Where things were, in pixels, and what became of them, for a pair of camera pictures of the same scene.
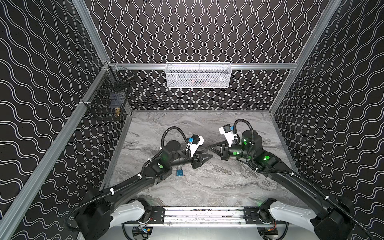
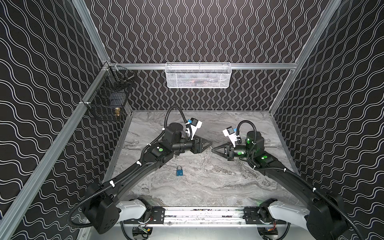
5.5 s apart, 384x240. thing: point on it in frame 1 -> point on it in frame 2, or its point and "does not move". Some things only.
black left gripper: (195, 160) -> (193, 145)
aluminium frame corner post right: (306, 52) does not move
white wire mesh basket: (198, 75) does not move
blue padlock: (179, 171) does not move
